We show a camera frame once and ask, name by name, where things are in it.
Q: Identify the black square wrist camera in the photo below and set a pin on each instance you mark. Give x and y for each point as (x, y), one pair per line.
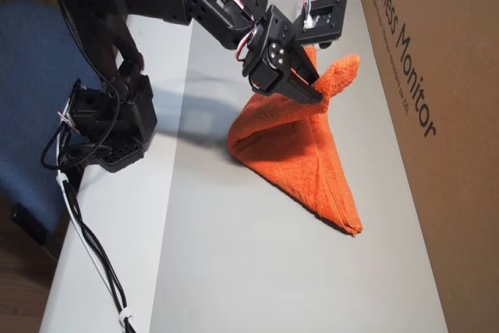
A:
(327, 17)

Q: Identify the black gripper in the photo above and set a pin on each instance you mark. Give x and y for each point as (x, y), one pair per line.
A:
(270, 74)

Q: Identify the brown Business Monitor cardboard box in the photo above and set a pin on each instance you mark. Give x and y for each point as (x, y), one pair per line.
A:
(448, 153)

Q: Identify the orange terry towel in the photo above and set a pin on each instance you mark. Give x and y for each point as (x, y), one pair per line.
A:
(304, 161)

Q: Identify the black perforated table clamp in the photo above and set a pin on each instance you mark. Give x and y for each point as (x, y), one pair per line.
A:
(124, 153)

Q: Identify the blue fabric office chair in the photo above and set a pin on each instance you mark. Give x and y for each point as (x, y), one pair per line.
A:
(23, 75)

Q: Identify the grey table mat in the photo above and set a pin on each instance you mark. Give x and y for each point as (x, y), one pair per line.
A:
(253, 270)

